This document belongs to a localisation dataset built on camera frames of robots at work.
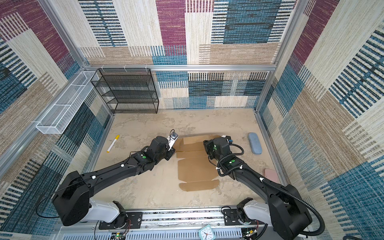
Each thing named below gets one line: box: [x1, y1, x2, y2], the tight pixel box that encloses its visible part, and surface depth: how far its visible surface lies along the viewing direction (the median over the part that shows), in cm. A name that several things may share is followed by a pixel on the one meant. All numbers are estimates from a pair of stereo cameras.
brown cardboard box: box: [173, 134, 222, 192], surface depth 88 cm
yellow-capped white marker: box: [106, 134, 120, 153], surface depth 104 cm
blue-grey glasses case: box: [248, 132, 263, 155], surface depth 101 cm
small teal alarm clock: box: [198, 224, 216, 240], surface depth 70 cm
